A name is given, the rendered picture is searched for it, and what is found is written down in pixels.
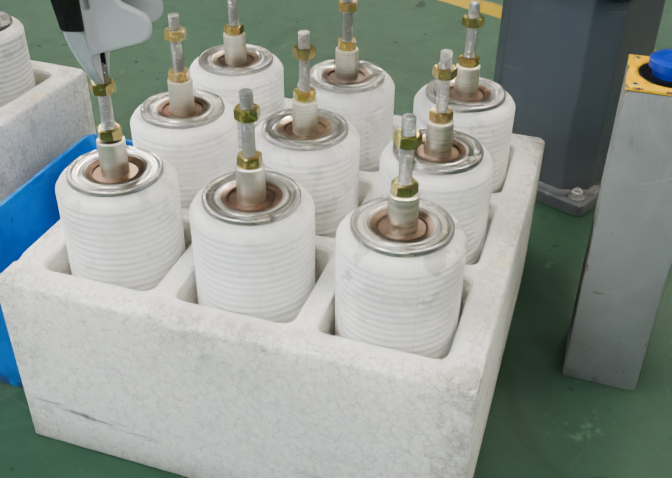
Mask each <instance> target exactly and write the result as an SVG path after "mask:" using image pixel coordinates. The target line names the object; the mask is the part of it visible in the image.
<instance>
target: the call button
mask: <svg viewBox="0 0 672 478"><path fill-rule="evenodd" d="M648 65H649V67H650V68H651V69H652V74H653V75H654V76H655V77H657V78H659V79H661V80H664V81H668V82H672V49H661V50H658V51H655V52H653V53H652V54H651V55H650V59H649V63H648Z"/></svg>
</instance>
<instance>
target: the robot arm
mask: <svg viewBox="0 0 672 478"><path fill-rule="evenodd" d="M50 1H51V4H52V7H53V10H54V13H55V15H56V18H57V21H58V24H59V27H60V29H61V30H62V31H63V33H64V36H65V39H66V41H67V43H68V45H69V47H70V49H71V50H72V52H73V54H74V55H75V57H76V59H77V61H78V62H79V63H80V65H81V66H82V67H83V69H84V70H85V71H86V73H87V74H88V75H89V77H90V78H91V79H92V81H93V82H94V83H96V84H104V81H105V80H104V74H103V68H102V63H104V64H105V65H106V66H107V73H108V75H109V63H110V51H111V50H116V49H120V48H124V47H128V46H132V45H136V44H140V43H143V42H145V41H147V40H148V39H149V38H150V36H151V34H152V30H153V28H152V22H155V21H157V20H158V19H159V18H160V17H161V16H162V14H163V2H162V0H50Z"/></svg>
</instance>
